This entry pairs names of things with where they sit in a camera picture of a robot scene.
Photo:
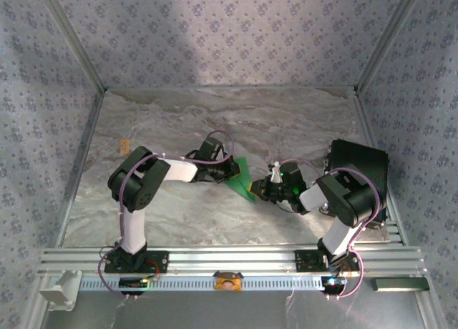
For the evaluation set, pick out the green square paper sheet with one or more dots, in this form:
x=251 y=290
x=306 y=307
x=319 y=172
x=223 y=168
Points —
x=240 y=182

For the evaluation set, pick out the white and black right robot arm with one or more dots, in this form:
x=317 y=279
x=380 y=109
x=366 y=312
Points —
x=336 y=236

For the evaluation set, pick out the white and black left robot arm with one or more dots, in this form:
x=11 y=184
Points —
x=134 y=229

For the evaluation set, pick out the silver metal caster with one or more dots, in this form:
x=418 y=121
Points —
x=325 y=208

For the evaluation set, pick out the black mesh box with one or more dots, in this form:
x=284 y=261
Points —
x=361 y=153

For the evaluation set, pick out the small orange sticker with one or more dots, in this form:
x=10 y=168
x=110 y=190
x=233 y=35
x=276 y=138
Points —
x=124 y=147

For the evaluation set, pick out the black circuit board with LED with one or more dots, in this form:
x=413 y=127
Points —
x=332 y=282
x=132 y=282

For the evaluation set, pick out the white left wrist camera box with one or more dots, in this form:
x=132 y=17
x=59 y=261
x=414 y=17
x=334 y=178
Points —
x=221 y=151

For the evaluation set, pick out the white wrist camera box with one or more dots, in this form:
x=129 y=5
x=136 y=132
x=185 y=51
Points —
x=221 y=151
x=276 y=173

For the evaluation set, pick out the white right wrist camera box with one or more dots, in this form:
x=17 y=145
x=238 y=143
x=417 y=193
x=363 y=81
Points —
x=276 y=173

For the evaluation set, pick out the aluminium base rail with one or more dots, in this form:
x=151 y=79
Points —
x=232 y=259

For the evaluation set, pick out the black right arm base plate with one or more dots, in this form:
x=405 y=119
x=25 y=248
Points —
x=306 y=261

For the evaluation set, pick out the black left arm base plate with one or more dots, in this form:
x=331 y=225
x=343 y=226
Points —
x=157 y=261

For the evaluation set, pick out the aluminium frame post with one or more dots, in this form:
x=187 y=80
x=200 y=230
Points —
x=386 y=39
x=74 y=39

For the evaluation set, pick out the white plastic bracket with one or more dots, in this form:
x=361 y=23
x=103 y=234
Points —
x=57 y=293

